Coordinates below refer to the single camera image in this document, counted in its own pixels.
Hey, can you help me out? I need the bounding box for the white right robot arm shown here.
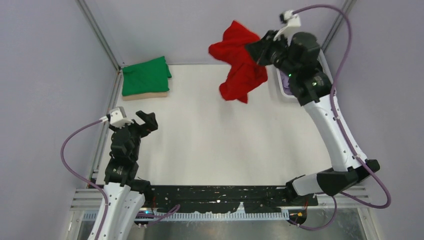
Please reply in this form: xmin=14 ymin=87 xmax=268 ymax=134
xmin=245 ymin=30 xmax=381 ymax=205

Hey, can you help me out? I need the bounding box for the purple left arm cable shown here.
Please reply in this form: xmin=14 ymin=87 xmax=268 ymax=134
xmin=60 ymin=119 xmax=181 ymax=240

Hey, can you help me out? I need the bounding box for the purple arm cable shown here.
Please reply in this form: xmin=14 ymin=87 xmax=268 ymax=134
xmin=60 ymin=119 xmax=181 ymax=240
xmin=288 ymin=3 xmax=392 ymax=232

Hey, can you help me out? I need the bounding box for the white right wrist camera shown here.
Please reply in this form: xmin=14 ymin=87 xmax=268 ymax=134
xmin=273 ymin=10 xmax=301 ymax=42

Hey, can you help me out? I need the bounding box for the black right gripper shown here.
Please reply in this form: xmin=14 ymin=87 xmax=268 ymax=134
xmin=247 ymin=29 xmax=299 ymax=78

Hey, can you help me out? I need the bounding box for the lilac t-shirt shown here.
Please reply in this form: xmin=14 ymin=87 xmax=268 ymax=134
xmin=278 ymin=70 xmax=293 ymax=97

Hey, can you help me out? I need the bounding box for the red t-shirt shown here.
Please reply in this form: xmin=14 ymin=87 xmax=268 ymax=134
xmin=208 ymin=20 xmax=268 ymax=104

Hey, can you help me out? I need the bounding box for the folded green t-shirt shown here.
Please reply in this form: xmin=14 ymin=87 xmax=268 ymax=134
xmin=121 ymin=56 xmax=172 ymax=97

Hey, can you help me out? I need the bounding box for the folded beige t-shirt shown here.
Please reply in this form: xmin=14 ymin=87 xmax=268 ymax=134
xmin=122 ymin=92 xmax=168 ymax=101

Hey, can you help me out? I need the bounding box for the white plastic laundry basket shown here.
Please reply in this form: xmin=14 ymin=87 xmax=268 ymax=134
xmin=275 ymin=50 xmax=334 ymax=103

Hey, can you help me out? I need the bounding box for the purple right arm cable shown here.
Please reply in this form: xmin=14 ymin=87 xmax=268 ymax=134
xmin=288 ymin=3 xmax=392 ymax=232

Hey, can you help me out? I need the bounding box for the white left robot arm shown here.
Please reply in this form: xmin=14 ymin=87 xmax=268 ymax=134
xmin=88 ymin=107 xmax=158 ymax=240

